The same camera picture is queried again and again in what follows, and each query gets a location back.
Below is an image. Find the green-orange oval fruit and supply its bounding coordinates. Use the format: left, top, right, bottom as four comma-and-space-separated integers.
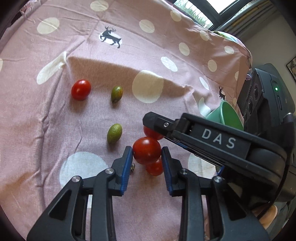
111, 86, 123, 103

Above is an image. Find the green bowl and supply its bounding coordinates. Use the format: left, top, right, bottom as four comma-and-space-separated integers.
206, 101, 244, 131

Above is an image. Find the large red tomato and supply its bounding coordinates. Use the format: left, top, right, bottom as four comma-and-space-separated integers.
132, 137, 161, 165

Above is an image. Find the black framed window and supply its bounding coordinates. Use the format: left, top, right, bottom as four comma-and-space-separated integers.
169, 1, 273, 30

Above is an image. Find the person's hand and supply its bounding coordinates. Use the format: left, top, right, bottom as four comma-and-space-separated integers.
252, 205, 278, 229

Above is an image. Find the red cherry tomato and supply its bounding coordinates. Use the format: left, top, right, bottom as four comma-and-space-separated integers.
144, 126, 164, 141

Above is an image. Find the red tomato behind finger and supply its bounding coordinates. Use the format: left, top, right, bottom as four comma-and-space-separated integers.
145, 158, 163, 176

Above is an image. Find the small green olive fruit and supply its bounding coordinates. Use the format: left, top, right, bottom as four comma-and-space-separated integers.
107, 123, 122, 144

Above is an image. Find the red tomato far left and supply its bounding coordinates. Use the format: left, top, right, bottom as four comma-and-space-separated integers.
71, 79, 91, 101

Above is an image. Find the pink polka dot tablecloth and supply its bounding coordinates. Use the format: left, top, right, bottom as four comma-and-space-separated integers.
1, 1, 252, 237

